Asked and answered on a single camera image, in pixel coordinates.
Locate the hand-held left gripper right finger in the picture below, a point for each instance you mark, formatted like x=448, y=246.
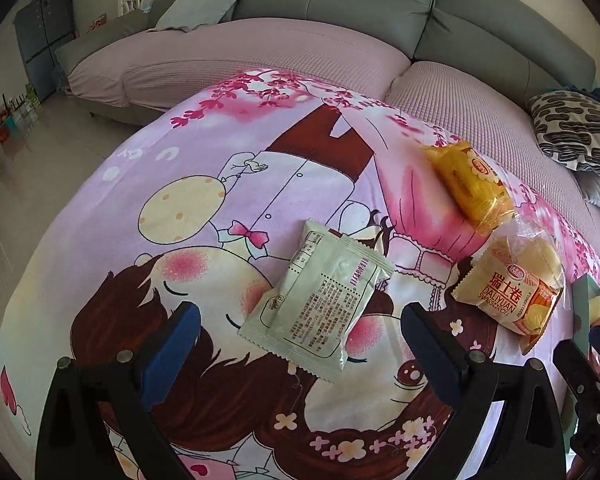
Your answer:
x=420, y=340

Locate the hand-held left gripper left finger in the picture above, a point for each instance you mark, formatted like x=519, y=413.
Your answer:
x=172, y=360

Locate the pale yellow snack piece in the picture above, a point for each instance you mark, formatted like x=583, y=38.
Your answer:
x=597, y=308

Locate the green-edged cardboard box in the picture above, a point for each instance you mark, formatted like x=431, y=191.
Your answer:
x=582, y=292

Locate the pale green snack packet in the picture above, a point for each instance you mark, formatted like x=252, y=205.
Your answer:
x=320, y=305

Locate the orange swiss roll packet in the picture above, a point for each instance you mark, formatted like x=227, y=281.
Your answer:
x=515, y=290

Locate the pink printed blanket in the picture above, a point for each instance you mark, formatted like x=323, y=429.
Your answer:
x=180, y=210

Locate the yellow cake packet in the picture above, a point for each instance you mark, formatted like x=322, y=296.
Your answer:
x=467, y=180

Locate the black and white patterned pillow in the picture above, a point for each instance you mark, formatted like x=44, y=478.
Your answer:
x=575, y=130

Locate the colourful small floor items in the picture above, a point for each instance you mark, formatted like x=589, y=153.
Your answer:
x=12, y=120

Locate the pink sofa cover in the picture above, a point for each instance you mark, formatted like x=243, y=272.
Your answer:
x=230, y=60

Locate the grey-green sofa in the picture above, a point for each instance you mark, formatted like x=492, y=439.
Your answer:
x=355, y=5

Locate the grey refrigerator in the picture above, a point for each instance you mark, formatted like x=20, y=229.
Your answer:
x=45, y=35

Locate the light green cushion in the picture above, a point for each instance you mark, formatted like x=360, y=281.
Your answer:
x=205, y=2

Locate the white decorative stand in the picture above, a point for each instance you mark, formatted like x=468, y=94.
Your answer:
x=128, y=0

